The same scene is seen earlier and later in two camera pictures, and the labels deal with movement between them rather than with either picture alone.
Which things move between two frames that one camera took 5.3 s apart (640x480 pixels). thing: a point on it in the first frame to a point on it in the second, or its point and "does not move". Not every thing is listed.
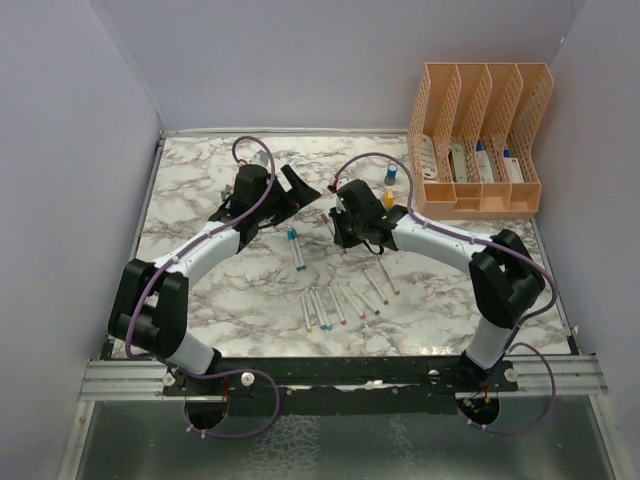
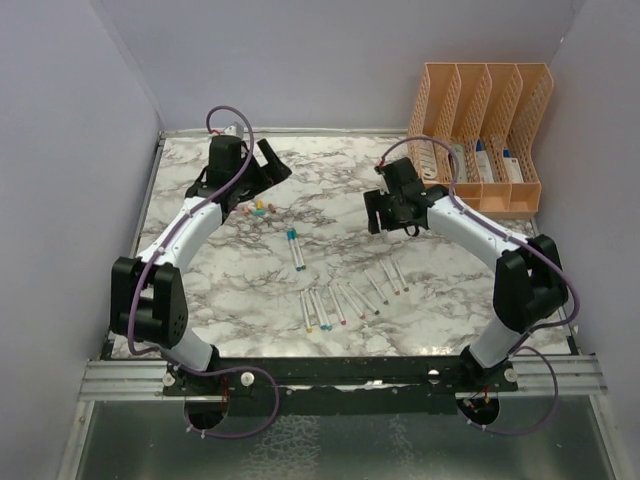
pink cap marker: (358, 310) does not move
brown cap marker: (328, 224) to (401, 277)
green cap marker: (299, 251) does not move
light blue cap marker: (328, 326) does not move
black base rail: (339, 384) does not move
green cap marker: (305, 313) does not move
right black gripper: (341, 238) to (374, 204)
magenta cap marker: (343, 320) does not move
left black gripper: (300, 195) to (268, 175)
